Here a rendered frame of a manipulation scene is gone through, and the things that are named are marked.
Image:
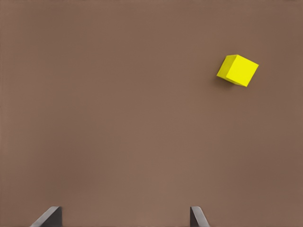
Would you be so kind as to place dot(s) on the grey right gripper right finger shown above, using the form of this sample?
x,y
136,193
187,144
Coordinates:
x,y
197,218

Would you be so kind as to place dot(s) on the yellow cube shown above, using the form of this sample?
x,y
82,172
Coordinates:
x,y
239,71

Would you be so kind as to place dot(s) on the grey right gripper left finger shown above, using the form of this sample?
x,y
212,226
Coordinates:
x,y
50,218

